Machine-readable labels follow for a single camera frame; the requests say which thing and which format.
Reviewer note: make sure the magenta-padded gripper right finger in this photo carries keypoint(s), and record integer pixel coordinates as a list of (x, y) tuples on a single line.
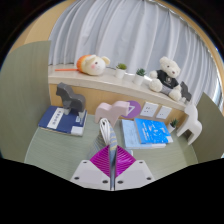
[(135, 173)]

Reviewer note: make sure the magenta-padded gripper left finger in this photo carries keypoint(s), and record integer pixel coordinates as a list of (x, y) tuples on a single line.
[(91, 173)]

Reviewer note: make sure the bright blue book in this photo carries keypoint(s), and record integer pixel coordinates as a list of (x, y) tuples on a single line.
[(151, 130)]

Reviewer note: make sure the navy blue book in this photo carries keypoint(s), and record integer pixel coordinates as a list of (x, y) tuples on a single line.
[(65, 121)]

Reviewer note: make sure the small potted plant white pot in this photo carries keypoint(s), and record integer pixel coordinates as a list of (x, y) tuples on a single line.
[(120, 73), (138, 79), (172, 127)]

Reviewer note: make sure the purple round sign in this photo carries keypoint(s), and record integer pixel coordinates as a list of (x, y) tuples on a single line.
[(135, 111)]

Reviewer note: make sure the white horse figure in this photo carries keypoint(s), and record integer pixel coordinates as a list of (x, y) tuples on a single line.
[(190, 125)]

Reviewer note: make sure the dark grey horse figure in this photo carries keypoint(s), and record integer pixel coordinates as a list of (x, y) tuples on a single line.
[(73, 100)]

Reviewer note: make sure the green desk partition panel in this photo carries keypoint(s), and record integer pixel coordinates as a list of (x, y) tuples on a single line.
[(210, 130), (23, 100)]

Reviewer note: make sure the small black horse figure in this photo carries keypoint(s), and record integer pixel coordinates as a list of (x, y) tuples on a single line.
[(185, 91)]

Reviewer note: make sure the white teddy bear black shirt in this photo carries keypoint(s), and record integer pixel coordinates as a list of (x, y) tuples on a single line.
[(165, 78)]

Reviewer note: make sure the orange flat strip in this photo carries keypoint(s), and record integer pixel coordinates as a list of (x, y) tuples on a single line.
[(65, 69)]

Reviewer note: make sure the cream and orange plush toy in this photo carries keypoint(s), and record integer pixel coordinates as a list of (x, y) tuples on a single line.
[(95, 65)]

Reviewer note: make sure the grey white curtain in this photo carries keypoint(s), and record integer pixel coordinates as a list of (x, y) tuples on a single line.
[(133, 33)]

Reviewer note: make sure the white wall socket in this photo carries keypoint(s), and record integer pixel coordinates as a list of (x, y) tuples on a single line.
[(149, 109)]

